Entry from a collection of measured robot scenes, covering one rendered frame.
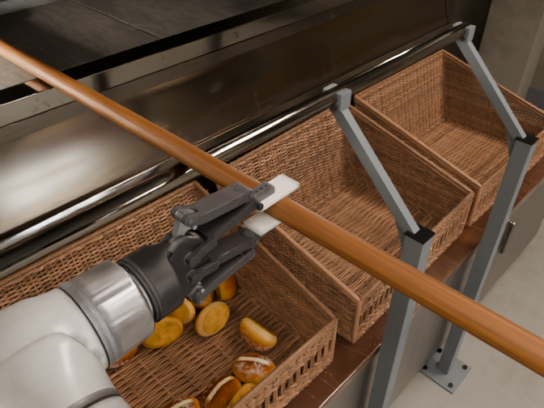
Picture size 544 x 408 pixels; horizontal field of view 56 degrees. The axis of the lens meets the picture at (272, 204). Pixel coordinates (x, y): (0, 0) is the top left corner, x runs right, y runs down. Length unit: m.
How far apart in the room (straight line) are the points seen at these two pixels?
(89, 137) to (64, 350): 0.70
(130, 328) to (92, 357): 0.04
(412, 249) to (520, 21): 2.59
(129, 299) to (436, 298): 0.29
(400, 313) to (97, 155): 0.71
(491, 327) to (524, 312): 1.77
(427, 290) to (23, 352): 0.37
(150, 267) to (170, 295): 0.03
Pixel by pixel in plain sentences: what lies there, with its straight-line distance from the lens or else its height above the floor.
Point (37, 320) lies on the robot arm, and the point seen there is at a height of 1.25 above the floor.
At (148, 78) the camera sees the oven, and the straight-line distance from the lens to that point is 1.12.
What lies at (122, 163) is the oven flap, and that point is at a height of 0.98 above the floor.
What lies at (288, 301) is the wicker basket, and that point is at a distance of 1.20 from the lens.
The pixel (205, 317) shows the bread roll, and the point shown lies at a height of 0.65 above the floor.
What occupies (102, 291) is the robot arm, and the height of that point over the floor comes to 1.24.
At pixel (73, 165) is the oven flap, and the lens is 1.10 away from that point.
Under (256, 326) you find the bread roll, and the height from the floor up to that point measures 0.65.
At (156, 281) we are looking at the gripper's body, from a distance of 0.51.
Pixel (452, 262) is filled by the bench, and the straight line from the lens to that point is 1.51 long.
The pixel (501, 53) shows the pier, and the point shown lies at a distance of 3.54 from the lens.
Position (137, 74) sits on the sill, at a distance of 1.11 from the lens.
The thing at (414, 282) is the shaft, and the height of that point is 1.21.
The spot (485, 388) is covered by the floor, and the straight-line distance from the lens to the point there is 2.01.
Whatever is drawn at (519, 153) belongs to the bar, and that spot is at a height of 0.92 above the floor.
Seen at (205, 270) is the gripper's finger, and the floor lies 1.18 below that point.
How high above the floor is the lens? 1.59
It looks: 38 degrees down
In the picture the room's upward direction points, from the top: straight up
